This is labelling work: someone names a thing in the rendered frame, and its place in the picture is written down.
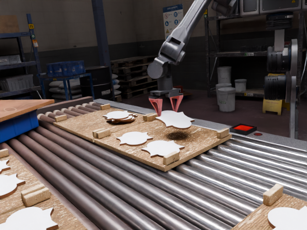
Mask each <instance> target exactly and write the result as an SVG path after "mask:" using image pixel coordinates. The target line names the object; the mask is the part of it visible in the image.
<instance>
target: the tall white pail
mask: <svg viewBox="0 0 307 230"><path fill-rule="evenodd" d="M217 74H218V84H223V83H229V84H231V66H224V67H217Z"/></svg>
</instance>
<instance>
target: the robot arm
mask: <svg viewBox="0 0 307 230"><path fill-rule="evenodd" d="M211 1H212V0H194V2H193V3H192V5H191V7H190V8H189V10H188V11H187V13H186V15H185V16H184V18H183V20H182V21H181V23H180V24H179V25H178V26H177V27H176V28H175V29H174V30H173V31H172V33H171V35H169V36H168V38H167V40H166V41H165V42H164V43H163V45H162V47H161V49H160V51H159V53H158V57H157V58H155V60H154V62H153V63H151V64H149V66H148V68H147V73H148V75H149V77H151V78H153V79H157V83H158V90H153V91H150V94H151V95H153V96H149V101H150V103H151V104H152V106H153V107H154V109H155V111H156V113H157V115H158V117H160V116H161V111H162V101H163V99H159V97H161V96H166V97H170V101H171V104H172V109H173V111H175V112H177V110H178V107H179V105H180V103H181V101H182V98H183V93H179V92H181V89H180V88H173V83H172V70H171V63H172V64H174V65H179V63H180V62H182V60H183V58H184V56H185V47H186V46H187V44H188V42H189V38H190V36H191V34H192V32H193V30H194V29H195V27H196V25H197V23H198V22H199V20H200V19H201V17H202V16H203V14H204V12H205V11H206V9H207V7H208V6H209V4H210V2H211ZM211 9H213V10H214V11H216V12H217V13H218V12H219V13H221V14H222V16H224V17H226V16H227V17H230V16H231V15H235V14H237V13H238V0H214V1H213V3H212V6H211ZM175 99H177V103H176V107H175ZM156 103H157V105H158V108H157V105H156Z"/></svg>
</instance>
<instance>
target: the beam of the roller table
mask: <svg viewBox="0 0 307 230"><path fill-rule="evenodd" d="M93 101H94V102H96V103H98V104H101V105H105V104H110V106H111V107H115V108H119V109H123V110H128V111H132V112H136V113H140V114H144V115H146V114H149V113H154V114H155V113H156V111H155V110H152V109H147V108H143V107H138V106H134V105H128V104H123V103H118V102H114V101H109V100H105V99H96V100H93ZM189 118H191V117H189ZM191 119H194V120H195V121H194V122H191V125H193V126H197V127H201V128H206V129H210V130H215V131H220V130H222V129H224V128H231V127H233V126H230V125H225V124H220V123H216V122H211V121H206V120H200V119H196V118H191ZM254 133H261V134H262V135H261V136H255V135H254ZM229 134H232V135H233V136H238V137H242V138H246V139H250V140H254V141H259V142H263V143H267V144H271V145H275V146H280V147H284V148H288V149H292V150H296V151H301V152H305V153H307V141H302V140H297V139H293V138H288V137H283V136H278V135H273V134H269V133H264V132H259V131H254V132H252V133H250V134H248V135H246V136H245V135H241V134H237V133H232V132H229Z"/></svg>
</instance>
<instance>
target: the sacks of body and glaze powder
mask: <svg viewBox="0 0 307 230"><path fill-rule="evenodd" d="M117 77H118V76H117V75H115V74H112V81H113V87H114V94H115V101H116V102H120V101H122V98H121V95H120V93H121V91H119V90H116V89H118V88H119V87H120V85H118V83H119V80H117V79H116V78H117ZM69 82H70V88H71V93H72V99H79V98H82V93H81V87H80V81H79V78H74V79H70V80H69ZM66 85H67V91H68V96H69V89H68V83H67V80H66ZM49 86H51V87H52V88H50V89H49V91H50V92H54V94H53V95H52V96H51V97H53V98H55V99H54V104H55V103H60V102H64V101H66V96H65V90H64V84H63V81H53V82H51V83H50V84H49ZM69 100H70V96H69Z"/></svg>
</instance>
